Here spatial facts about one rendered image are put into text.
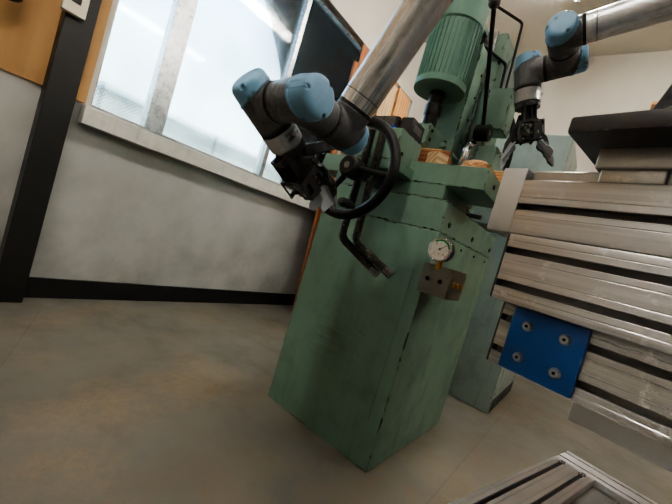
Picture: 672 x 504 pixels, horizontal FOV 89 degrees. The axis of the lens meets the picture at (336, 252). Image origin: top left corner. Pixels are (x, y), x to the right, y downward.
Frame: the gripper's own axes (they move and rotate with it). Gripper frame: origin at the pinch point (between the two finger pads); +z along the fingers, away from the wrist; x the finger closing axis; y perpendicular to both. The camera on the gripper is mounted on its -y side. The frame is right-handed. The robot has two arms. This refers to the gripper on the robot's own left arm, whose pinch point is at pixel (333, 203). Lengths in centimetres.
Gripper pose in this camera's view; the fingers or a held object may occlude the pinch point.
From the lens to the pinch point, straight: 88.7
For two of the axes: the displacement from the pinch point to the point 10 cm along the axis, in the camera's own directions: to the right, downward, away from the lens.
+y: -4.9, 7.8, -3.9
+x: 7.6, 1.7, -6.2
